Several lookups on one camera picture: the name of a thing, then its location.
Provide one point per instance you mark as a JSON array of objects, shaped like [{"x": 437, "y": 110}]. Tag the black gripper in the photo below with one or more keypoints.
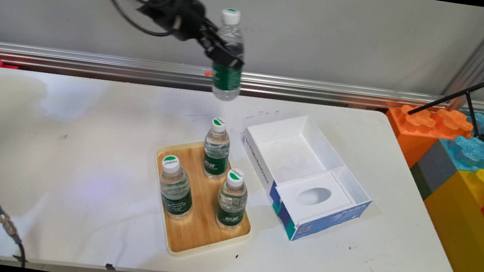
[{"x": 176, "y": 10}]

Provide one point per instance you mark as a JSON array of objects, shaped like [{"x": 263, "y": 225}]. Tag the clear water bottle green label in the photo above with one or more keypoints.
[
  {"x": 176, "y": 190},
  {"x": 226, "y": 83},
  {"x": 231, "y": 201},
  {"x": 216, "y": 156}
]

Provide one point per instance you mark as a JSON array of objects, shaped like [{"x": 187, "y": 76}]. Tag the white and blue cardboard box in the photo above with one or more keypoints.
[{"x": 308, "y": 195}]

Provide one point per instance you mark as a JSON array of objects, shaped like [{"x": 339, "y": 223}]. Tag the wooden tray with cream rim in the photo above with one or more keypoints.
[{"x": 201, "y": 223}]

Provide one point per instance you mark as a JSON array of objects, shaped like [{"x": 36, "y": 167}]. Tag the orange giant building block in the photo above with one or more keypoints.
[{"x": 418, "y": 125}]

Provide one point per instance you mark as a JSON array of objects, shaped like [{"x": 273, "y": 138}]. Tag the black tape piece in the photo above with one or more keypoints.
[
  {"x": 18, "y": 258},
  {"x": 110, "y": 267}
]

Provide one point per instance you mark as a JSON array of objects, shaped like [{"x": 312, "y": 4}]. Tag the grey giant building block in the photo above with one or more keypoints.
[{"x": 434, "y": 171}]

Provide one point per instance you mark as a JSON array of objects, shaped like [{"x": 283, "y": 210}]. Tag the blue giant building block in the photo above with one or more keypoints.
[{"x": 471, "y": 152}]

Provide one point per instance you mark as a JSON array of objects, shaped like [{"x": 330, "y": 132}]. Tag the aluminium rail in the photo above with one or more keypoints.
[{"x": 321, "y": 90}]

